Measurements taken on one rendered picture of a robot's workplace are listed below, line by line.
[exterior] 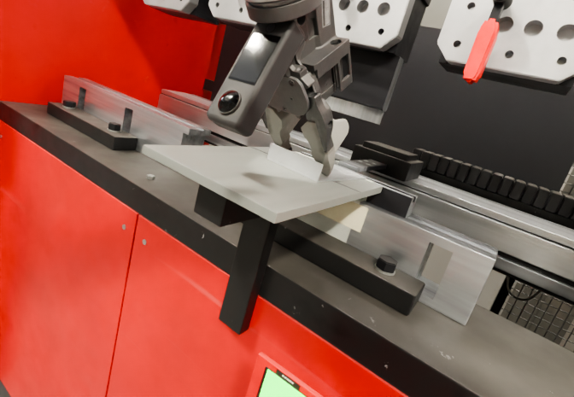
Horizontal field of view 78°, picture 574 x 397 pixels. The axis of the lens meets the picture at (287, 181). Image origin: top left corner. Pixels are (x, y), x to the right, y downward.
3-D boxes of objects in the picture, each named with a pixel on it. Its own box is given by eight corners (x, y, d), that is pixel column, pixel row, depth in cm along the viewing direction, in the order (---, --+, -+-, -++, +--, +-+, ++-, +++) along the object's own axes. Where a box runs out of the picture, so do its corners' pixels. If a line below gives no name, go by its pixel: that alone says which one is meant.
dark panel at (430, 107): (206, 117, 140) (231, -3, 129) (210, 117, 141) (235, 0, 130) (533, 245, 84) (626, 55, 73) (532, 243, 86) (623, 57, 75)
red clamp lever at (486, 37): (458, 78, 38) (495, -20, 36) (463, 84, 42) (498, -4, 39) (476, 82, 37) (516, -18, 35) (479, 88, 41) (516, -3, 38)
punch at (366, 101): (319, 106, 56) (336, 43, 53) (324, 108, 57) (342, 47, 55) (377, 124, 51) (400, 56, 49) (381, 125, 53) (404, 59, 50)
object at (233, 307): (162, 349, 41) (200, 175, 36) (243, 305, 53) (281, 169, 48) (184, 370, 39) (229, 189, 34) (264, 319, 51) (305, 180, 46)
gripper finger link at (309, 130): (366, 155, 45) (346, 90, 40) (339, 185, 43) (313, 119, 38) (347, 153, 48) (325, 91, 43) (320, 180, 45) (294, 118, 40)
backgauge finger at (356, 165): (313, 163, 61) (322, 135, 60) (367, 160, 83) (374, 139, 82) (377, 189, 55) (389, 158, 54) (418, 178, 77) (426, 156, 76)
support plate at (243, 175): (141, 153, 37) (143, 143, 37) (281, 153, 59) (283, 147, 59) (274, 224, 29) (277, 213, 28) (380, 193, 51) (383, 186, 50)
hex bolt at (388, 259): (371, 267, 46) (375, 257, 46) (377, 262, 49) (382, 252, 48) (390, 277, 45) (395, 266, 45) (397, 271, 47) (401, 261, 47)
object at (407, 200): (289, 168, 59) (294, 151, 58) (298, 168, 61) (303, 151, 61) (405, 218, 49) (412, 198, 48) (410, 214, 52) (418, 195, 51)
